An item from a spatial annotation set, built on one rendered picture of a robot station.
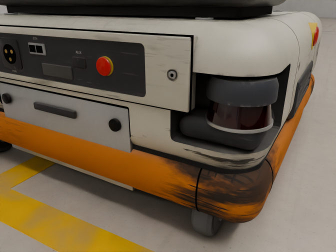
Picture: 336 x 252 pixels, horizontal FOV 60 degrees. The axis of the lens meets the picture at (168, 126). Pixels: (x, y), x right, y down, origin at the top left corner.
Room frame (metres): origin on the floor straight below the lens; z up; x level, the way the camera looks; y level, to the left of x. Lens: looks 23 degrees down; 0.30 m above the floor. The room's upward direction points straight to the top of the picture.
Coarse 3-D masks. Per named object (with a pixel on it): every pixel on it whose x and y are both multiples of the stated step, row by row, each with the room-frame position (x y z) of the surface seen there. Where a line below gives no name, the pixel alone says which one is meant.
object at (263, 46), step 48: (240, 48) 0.29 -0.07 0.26; (288, 48) 0.35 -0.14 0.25; (0, 96) 0.49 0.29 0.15; (48, 96) 0.42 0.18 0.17; (96, 96) 0.37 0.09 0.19; (240, 96) 0.28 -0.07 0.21; (288, 96) 0.38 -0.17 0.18; (48, 144) 0.42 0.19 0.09; (96, 144) 0.38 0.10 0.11; (144, 144) 0.34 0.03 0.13; (192, 144) 0.30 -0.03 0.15; (240, 144) 0.28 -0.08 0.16; (288, 144) 0.43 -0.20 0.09; (192, 192) 0.29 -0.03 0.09; (240, 192) 0.27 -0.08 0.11
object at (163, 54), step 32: (0, 32) 0.46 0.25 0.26; (32, 32) 0.42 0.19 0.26; (64, 32) 0.39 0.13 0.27; (96, 32) 0.36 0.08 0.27; (128, 32) 0.34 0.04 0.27; (0, 64) 0.47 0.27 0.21; (32, 64) 0.43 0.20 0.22; (64, 64) 0.40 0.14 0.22; (96, 64) 0.36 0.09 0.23; (128, 64) 0.34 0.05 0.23; (160, 64) 0.32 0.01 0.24; (192, 64) 0.30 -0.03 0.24; (128, 96) 0.34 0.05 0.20; (160, 96) 0.32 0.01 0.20; (192, 96) 0.31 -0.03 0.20
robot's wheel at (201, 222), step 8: (192, 208) 0.31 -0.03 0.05; (192, 216) 0.30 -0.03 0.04; (200, 216) 0.30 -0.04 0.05; (208, 216) 0.29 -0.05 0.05; (192, 224) 0.30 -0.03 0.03; (200, 224) 0.30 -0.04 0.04; (208, 224) 0.29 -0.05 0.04; (216, 224) 0.31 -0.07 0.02; (200, 232) 0.30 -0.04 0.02; (208, 232) 0.30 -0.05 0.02
